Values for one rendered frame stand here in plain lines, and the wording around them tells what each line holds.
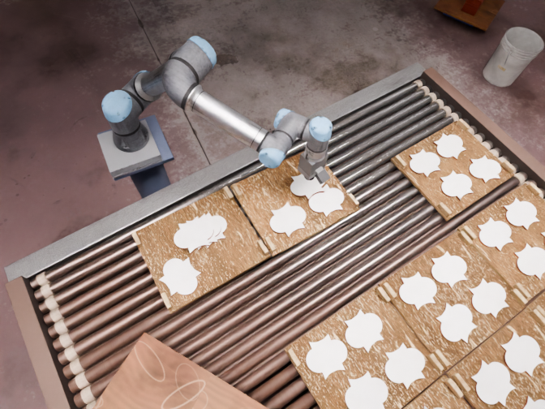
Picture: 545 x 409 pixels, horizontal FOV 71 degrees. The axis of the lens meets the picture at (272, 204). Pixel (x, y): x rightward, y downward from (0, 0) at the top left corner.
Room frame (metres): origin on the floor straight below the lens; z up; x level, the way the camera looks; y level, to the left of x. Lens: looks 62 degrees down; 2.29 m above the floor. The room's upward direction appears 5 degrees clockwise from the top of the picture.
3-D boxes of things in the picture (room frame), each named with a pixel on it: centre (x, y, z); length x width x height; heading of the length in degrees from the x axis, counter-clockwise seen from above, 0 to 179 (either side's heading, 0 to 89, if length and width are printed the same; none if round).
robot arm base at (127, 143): (0.99, 0.64, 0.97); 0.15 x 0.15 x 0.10
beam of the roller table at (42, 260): (0.96, 0.11, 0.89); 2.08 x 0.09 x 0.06; 127
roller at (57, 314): (0.79, -0.02, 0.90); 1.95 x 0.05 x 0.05; 127
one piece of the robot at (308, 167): (0.79, -0.15, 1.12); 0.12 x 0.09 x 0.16; 45
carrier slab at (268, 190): (0.75, -0.09, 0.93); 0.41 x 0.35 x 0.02; 125
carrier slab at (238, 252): (0.51, 0.26, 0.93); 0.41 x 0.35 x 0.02; 126
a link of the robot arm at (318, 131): (0.81, -0.13, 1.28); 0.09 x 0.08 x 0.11; 67
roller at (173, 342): (0.55, -0.21, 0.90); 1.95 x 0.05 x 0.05; 127
